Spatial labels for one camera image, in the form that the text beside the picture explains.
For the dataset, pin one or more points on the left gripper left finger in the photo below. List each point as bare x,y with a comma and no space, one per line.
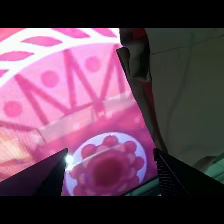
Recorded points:
36,180

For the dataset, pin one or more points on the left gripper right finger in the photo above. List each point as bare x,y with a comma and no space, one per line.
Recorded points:
181,180

